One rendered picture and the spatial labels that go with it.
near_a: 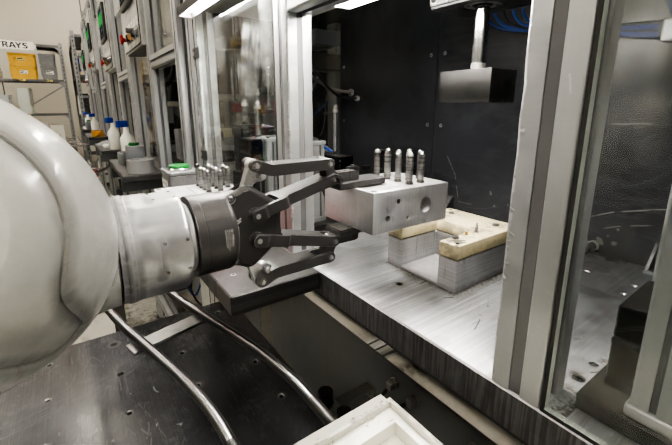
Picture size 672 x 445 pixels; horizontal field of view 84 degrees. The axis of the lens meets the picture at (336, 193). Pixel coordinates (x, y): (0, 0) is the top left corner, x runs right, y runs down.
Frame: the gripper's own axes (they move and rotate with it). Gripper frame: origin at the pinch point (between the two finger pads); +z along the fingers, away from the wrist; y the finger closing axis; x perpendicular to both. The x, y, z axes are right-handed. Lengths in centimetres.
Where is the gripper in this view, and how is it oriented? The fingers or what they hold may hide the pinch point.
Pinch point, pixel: (357, 203)
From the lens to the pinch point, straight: 46.2
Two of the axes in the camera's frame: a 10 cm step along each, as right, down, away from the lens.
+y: 0.0, -9.7, -2.3
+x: -5.9, -1.8, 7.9
